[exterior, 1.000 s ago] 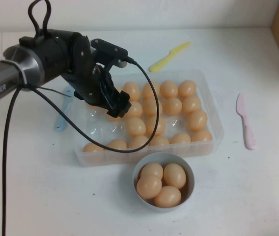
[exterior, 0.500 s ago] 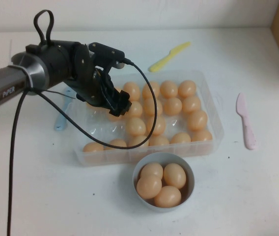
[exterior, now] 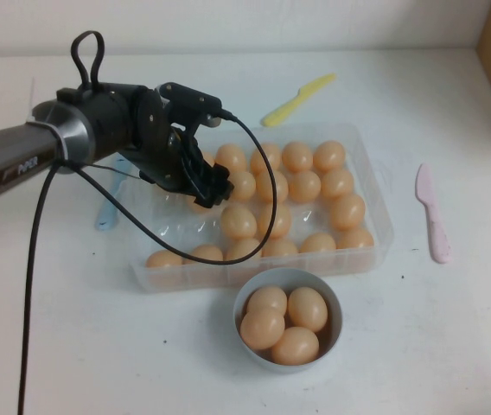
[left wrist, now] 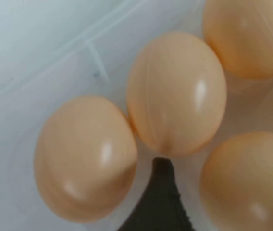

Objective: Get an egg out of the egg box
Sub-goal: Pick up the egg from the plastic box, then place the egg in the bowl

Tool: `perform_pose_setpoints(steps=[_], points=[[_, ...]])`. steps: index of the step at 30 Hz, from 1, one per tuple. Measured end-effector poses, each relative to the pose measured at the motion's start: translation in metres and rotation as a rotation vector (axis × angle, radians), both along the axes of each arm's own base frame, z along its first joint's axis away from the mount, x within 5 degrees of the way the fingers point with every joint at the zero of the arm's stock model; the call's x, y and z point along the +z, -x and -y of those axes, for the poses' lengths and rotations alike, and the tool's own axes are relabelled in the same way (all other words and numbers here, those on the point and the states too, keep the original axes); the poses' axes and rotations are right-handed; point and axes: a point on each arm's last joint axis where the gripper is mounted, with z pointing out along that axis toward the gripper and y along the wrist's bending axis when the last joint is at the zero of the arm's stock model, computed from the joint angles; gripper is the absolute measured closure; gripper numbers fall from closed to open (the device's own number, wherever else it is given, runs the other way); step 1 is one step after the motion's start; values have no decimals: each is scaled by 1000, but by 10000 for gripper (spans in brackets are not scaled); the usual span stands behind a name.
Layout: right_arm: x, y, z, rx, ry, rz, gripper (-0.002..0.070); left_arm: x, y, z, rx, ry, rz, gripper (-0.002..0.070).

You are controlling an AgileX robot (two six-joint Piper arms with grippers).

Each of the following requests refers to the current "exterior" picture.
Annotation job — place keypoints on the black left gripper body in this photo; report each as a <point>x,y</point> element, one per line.
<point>172,168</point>

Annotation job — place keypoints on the grey and black left arm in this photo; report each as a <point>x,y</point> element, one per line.
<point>12,151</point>

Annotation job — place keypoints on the pale blue round bowl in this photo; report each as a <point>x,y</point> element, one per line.
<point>332,302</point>

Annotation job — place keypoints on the white zip tie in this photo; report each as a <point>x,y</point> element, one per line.
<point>57,137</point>

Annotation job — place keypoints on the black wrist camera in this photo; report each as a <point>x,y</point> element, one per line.
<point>189,101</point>

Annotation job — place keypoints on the clear plastic egg box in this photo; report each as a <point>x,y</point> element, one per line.
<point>358,263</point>

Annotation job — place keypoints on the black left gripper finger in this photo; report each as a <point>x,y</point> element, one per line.
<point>223,181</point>
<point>208,202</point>

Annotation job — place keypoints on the yellow plastic knife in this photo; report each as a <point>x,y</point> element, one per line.
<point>293,104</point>

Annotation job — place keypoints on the beige plastic egg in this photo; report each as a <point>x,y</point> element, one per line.
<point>231,157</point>
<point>208,158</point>
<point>348,211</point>
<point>281,187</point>
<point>205,253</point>
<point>238,222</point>
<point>304,187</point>
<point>265,298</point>
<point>336,183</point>
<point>262,328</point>
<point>279,249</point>
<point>297,156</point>
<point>163,259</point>
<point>271,156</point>
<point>295,345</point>
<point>307,309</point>
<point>280,221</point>
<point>191,204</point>
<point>244,186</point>
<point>241,248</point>
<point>329,156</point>
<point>355,239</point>
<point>317,243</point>

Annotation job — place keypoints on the pink plastic knife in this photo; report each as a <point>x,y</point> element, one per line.
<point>433,216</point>

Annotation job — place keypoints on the blue plastic knife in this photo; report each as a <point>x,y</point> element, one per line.
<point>106,218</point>

